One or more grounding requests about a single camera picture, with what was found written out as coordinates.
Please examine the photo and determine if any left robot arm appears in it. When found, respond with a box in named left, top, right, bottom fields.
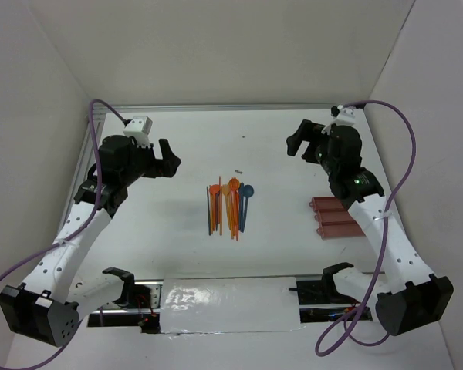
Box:
left=0, top=135, right=181, bottom=348

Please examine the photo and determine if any pink top container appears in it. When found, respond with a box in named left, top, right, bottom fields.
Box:
left=309, top=197, right=345, bottom=212

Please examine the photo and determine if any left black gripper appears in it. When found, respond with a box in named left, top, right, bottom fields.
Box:
left=120, top=139, right=181, bottom=186

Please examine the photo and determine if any blue knife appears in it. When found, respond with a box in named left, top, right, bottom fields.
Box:
left=238, top=182, right=244, bottom=232

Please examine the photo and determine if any aluminium frame rail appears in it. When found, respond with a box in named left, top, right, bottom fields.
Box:
left=113, top=103, right=333, bottom=113

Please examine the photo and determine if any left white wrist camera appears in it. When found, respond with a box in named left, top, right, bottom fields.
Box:
left=123, top=116, right=153, bottom=147

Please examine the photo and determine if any blue spoon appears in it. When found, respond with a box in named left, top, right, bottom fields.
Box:
left=241, top=184, right=255, bottom=232

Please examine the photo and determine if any orange spoon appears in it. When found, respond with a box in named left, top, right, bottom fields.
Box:
left=209, top=184, right=220, bottom=232

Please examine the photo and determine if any yellow fork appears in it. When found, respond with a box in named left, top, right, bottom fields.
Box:
left=221, top=184, right=232, bottom=230

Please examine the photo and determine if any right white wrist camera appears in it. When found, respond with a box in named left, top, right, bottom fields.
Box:
left=321, top=105, right=356, bottom=134

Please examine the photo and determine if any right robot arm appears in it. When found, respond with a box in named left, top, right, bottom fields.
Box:
left=286, top=119, right=454, bottom=336

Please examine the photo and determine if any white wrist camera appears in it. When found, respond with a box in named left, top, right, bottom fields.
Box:
left=123, top=116, right=153, bottom=147
left=321, top=105, right=356, bottom=134

